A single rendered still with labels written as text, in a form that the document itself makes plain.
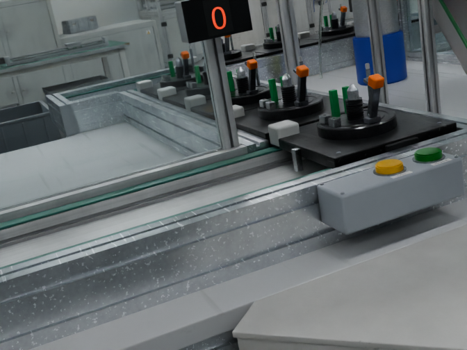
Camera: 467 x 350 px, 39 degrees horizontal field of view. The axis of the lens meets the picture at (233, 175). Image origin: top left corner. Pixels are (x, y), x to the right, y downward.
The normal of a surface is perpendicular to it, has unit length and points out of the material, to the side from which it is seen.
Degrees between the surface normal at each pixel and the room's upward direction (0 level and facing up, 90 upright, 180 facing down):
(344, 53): 90
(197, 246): 90
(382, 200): 90
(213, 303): 0
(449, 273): 0
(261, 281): 0
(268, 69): 90
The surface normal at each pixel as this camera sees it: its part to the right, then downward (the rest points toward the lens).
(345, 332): -0.17, -0.94
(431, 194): 0.38, 0.21
